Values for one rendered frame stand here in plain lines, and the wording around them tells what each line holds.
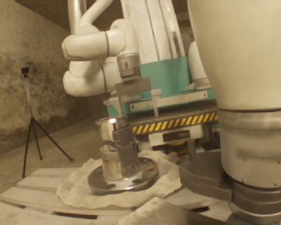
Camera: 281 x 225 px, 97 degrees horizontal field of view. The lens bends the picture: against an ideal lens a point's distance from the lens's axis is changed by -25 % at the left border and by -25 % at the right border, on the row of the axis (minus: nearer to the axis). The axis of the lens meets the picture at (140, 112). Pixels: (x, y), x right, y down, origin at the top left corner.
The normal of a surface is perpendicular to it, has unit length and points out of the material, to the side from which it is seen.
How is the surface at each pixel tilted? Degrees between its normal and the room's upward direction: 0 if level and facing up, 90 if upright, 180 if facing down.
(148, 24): 90
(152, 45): 90
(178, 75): 90
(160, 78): 90
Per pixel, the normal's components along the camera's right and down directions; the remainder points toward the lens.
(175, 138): -0.09, 0.13
